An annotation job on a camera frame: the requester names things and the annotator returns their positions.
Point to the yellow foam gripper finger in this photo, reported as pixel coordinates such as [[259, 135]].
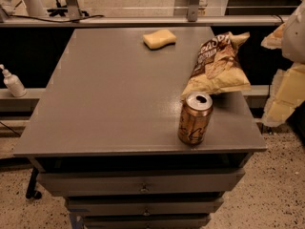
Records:
[[287, 93]]

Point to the brown chip bag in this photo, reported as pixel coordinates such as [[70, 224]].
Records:
[[217, 69]]

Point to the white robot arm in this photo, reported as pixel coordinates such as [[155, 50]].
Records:
[[289, 37]]

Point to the gold soda can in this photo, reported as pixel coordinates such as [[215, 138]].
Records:
[[195, 116]]

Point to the yellow sponge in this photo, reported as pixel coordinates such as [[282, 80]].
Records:
[[159, 39]]

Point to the bottom grey drawer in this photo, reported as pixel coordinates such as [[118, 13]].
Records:
[[194, 221]]

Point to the grey drawer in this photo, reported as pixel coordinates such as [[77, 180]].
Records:
[[143, 207], [194, 221], [141, 182]]

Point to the grey drawer cabinet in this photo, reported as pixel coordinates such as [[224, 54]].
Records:
[[113, 105]]

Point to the middle grey drawer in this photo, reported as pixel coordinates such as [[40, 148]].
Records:
[[143, 207]]

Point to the top grey drawer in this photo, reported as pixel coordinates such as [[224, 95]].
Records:
[[141, 182]]

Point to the white spray bottle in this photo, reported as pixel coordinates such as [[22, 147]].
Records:
[[13, 83]]

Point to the black caster leg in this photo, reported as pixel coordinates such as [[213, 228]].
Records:
[[31, 190]]

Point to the grey metal rail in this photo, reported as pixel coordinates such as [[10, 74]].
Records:
[[96, 21]]

